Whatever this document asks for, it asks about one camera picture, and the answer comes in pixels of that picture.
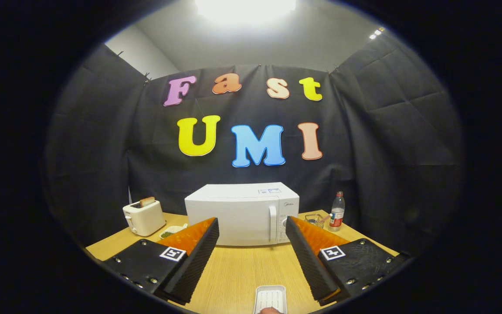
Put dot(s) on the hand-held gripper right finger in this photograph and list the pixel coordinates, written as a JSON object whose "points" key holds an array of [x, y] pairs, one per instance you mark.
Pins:
{"points": [[310, 261]]}

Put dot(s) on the toasted bread slice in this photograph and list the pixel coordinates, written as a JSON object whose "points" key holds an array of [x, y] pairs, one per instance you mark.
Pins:
{"points": [[147, 201]]}

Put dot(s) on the small white ridged tray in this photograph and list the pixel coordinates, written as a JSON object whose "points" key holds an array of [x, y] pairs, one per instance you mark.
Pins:
{"points": [[270, 296]]}

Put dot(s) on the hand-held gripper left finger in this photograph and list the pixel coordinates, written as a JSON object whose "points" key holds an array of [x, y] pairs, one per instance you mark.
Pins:
{"points": [[198, 261]]}

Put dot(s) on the red white striped straw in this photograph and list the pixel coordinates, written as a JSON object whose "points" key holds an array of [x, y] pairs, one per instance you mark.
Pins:
{"points": [[324, 219]]}

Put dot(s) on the clear plastic water bottle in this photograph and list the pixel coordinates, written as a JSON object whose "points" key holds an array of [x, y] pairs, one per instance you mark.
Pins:
{"points": [[337, 213]]}

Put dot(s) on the white bread toaster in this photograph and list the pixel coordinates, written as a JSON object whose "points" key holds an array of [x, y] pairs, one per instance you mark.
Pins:
{"points": [[146, 220]]}

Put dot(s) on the large ceiling light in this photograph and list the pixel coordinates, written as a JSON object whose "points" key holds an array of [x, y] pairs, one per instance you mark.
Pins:
{"points": [[244, 8]]}

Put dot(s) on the white divided bean dish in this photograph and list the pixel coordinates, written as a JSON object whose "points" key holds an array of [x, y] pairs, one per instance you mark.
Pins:
{"points": [[170, 231]]}

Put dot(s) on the white toaster oven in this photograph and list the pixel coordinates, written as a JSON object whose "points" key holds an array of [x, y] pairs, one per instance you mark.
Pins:
{"points": [[233, 218]]}

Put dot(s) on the small ceiling spotlight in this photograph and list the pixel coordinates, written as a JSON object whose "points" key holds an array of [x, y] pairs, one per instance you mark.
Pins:
{"points": [[376, 33]]}

